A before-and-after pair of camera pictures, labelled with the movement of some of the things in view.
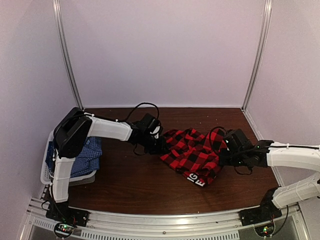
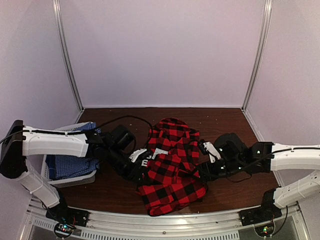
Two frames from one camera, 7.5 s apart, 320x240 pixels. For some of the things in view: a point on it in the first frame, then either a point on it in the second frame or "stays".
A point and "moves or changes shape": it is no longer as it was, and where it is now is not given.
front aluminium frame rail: (293, 224) stays
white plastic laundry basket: (47, 177) stays
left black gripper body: (152, 146) -> (113, 159)
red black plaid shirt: (194, 154) moves or changes shape
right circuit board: (265, 230) stays
